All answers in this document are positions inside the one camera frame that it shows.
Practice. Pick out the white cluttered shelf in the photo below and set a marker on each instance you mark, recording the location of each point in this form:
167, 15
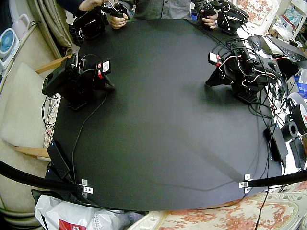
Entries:
292, 16

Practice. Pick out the operator left hand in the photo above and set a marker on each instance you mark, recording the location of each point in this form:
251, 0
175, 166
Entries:
209, 22

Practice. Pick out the black curved stand bar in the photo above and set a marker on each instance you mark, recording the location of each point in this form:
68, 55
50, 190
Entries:
31, 177
278, 179

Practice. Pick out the black follower arm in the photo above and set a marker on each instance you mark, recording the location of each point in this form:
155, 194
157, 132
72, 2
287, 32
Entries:
251, 74
60, 83

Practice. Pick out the operator right hand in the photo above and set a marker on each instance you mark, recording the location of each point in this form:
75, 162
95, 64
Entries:
118, 22

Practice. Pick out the beige curtain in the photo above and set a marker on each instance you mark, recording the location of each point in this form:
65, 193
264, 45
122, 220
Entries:
50, 21

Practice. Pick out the small black power adapter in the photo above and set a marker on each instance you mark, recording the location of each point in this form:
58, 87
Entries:
297, 152

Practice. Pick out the wooden chair frame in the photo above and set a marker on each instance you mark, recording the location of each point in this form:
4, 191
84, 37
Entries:
51, 64

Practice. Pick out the blue printed package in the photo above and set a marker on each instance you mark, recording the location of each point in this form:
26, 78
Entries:
302, 86

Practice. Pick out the white blue desk fan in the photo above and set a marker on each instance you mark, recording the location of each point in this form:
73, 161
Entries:
7, 42

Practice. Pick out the black tape roll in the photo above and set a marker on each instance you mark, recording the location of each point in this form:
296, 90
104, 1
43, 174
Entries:
290, 129

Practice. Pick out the floral seat cushion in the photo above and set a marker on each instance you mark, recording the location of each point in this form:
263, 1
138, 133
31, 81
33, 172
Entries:
259, 10

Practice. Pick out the black computer mouse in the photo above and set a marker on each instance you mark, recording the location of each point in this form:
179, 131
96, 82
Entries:
254, 42

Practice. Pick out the black table mat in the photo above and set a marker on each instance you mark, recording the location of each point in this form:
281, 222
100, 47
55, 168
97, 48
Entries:
156, 124

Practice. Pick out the second person hand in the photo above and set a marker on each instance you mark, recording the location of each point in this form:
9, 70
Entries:
92, 4

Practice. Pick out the checkered dark garment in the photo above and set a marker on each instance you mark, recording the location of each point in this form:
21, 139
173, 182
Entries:
75, 36

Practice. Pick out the pale pink humidifier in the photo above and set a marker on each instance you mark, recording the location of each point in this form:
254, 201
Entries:
21, 24

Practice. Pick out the black leader arm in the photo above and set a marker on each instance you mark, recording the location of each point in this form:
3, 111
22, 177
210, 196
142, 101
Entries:
231, 16
89, 24

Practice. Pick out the white plastic bag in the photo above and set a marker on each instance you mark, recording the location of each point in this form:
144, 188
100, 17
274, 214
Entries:
72, 215

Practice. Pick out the beige chair cushion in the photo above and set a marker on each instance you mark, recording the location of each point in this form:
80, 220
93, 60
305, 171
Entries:
24, 105

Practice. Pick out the operator grey shirt torso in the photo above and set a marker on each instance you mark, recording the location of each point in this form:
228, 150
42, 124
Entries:
163, 9

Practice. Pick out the long black power adapter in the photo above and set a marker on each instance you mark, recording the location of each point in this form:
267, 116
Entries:
58, 158
276, 141

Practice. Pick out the black laptop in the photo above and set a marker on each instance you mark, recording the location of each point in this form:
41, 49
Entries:
283, 48

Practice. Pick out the white filament spool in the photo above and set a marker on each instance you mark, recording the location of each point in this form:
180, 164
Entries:
298, 107

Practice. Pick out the floral tablecloth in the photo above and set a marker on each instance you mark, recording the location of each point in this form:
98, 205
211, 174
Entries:
227, 213

